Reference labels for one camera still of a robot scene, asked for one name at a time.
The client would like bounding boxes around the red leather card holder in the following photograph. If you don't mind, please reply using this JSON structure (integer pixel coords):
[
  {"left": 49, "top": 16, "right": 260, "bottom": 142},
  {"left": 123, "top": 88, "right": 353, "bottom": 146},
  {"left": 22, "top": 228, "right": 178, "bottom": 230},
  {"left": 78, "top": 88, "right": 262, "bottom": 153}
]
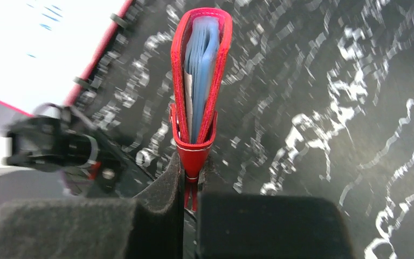
[{"left": 170, "top": 8, "right": 232, "bottom": 211}]

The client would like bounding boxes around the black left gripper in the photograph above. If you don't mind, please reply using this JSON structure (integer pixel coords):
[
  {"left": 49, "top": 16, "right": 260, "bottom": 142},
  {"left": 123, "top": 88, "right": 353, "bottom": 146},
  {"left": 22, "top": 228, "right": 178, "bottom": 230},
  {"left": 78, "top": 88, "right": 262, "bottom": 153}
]
[{"left": 3, "top": 104, "right": 154, "bottom": 199}]

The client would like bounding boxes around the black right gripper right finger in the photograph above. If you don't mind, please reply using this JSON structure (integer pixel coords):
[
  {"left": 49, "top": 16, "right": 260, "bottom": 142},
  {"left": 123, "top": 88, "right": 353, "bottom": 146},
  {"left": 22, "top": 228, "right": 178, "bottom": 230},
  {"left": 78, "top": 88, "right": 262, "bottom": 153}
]
[{"left": 196, "top": 158, "right": 354, "bottom": 258}]

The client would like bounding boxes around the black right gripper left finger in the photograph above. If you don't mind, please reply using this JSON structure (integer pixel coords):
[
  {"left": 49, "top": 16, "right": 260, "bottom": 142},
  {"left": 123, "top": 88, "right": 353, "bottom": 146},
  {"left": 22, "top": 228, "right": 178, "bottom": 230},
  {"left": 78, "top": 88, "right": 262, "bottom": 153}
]
[{"left": 0, "top": 153, "right": 184, "bottom": 258}]

